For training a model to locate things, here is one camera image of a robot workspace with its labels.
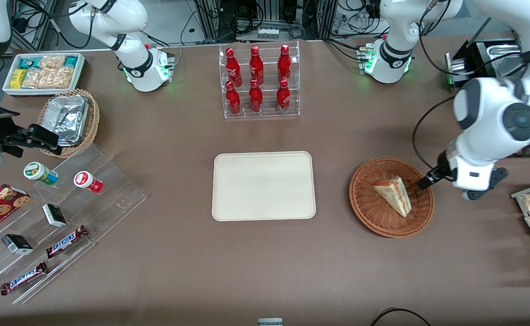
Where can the triangle sandwich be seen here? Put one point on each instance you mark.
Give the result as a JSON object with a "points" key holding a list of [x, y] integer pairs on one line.
{"points": [[396, 194]]}

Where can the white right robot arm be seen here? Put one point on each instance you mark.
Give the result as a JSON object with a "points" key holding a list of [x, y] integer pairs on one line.
{"points": [[133, 18]]}

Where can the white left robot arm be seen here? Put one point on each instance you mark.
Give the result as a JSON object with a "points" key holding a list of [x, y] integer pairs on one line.
{"points": [[486, 104]]}

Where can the light wicker basket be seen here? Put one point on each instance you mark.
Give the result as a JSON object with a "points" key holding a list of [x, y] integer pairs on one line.
{"points": [[93, 120]]}

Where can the brown wicker basket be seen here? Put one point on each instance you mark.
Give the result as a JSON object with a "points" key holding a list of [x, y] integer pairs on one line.
{"points": [[373, 213]]}

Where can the beige plastic tray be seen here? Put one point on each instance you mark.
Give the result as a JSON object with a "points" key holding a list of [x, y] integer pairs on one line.
{"points": [[263, 186]]}

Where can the stack of foil trays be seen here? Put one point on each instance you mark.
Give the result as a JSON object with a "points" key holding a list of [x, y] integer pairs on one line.
{"points": [[68, 118]]}

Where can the green lid snack cup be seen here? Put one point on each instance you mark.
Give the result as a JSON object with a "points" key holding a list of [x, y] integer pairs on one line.
{"points": [[38, 172]]}

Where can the yellow snack packet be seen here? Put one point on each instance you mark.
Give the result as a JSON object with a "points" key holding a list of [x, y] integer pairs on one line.
{"points": [[17, 79]]}

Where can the red lid snack cup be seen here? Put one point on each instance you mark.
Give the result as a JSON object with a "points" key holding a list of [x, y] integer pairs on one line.
{"points": [[87, 181]]}

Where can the large clear bag of crackers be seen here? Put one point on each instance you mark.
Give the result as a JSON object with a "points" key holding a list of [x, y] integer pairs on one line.
{"points": [[50, 78]]}

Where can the teal snack packet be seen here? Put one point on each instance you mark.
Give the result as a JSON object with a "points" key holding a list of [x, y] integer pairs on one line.
{"points": [[28, 62], [71, 61]]}

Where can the white snack bin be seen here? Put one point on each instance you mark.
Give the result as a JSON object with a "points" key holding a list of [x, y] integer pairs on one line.
{"points": [[80, 72]]}

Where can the small black box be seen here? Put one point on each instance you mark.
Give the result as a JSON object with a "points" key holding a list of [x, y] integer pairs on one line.
{"points": [[17, 244], [54, 215]]}

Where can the clear acrylic stepped display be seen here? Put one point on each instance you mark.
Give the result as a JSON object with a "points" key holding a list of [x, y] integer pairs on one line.
{"points": [[111, 199]]}

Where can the Snickers bar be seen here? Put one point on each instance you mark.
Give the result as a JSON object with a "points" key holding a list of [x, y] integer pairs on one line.
{"points": [[24, 278], [67, 241]]}

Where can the white power strip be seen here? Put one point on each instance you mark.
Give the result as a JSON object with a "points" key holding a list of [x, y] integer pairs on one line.
{"points": [[360, 20]]}

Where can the red soda bottle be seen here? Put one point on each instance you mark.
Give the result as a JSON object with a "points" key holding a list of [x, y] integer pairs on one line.
{"points": [[255, 99], [233, 102], [283, 99], [284, 65], [233, 68], [256, 67]]}

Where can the clear acrylic bottle rack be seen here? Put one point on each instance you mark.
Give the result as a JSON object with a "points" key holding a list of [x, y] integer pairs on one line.
{"points": [[267, 113]]}

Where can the small grey device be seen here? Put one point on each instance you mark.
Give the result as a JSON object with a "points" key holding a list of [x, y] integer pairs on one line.
{"points": [[270, 322]]}

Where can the grey power strip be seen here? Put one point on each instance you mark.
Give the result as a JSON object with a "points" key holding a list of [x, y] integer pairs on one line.
{"points": [[268, 32]]}

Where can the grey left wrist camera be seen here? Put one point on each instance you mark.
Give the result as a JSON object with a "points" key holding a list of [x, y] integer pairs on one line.
{"points": [[475, 195]]}

